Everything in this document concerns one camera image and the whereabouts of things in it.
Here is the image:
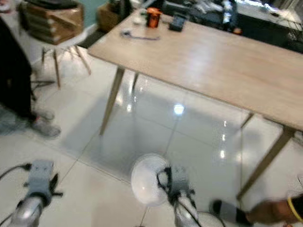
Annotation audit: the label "white round plate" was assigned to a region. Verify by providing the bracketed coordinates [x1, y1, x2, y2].
[131, 153, 171, 207]

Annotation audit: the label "black handle with white band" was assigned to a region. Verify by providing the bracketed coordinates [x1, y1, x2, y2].
[211, 200, 253, 226]

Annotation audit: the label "dark person hand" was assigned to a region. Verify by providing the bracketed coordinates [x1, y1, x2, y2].
[246, 200, 295, 226]

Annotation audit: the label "black stand legs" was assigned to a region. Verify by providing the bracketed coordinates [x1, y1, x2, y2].
[30, 78, 56, 101]

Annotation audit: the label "stool with wooden legs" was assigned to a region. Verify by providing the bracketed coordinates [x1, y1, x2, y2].
[41, 45, 92, 90]

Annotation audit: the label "person in black trousers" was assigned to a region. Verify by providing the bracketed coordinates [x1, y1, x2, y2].
[0, 14, 62, 139]

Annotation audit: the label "light wooden table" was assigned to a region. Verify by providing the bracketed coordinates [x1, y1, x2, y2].
[88, 9, 303, 201]

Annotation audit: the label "yellow wristband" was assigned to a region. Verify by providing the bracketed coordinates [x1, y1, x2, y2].
[286, 196, 303, 223]

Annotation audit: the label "black box device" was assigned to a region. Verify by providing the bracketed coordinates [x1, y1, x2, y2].
[169, 14, 188, 33]

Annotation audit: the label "orange jar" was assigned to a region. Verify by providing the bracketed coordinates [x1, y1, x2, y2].
[146, 7, 163, 29]

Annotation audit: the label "stack of cardboard boxes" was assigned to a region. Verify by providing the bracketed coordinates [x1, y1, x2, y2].
[21, 4, 84, 46]

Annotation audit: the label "open brown cardboard box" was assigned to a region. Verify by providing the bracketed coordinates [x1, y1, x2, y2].
[97, 4, 122, 33]

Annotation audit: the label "grey white machine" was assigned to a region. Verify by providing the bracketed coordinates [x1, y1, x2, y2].
[198, 0, 240, 34]

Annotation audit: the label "black counter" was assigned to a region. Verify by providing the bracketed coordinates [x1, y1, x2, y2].
[163, 0, 303, 53]

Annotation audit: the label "black flat case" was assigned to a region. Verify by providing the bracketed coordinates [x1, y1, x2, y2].
[26, 0, 79, 10]

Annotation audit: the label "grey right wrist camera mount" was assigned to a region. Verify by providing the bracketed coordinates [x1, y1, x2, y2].
[168, 165, 190, 195]

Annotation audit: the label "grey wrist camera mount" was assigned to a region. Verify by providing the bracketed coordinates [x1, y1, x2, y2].
[28, 160, 55, 195]
[168, 165, 190, 195]

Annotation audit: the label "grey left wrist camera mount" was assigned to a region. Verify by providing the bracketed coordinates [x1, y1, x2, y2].
[28, 160, 55, 195]

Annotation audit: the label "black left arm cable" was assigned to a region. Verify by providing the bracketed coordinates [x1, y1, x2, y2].
[0, 163, 33, 181]

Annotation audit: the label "grey cable with plug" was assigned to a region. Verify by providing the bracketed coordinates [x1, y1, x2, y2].
[121, 30, 161, 42]

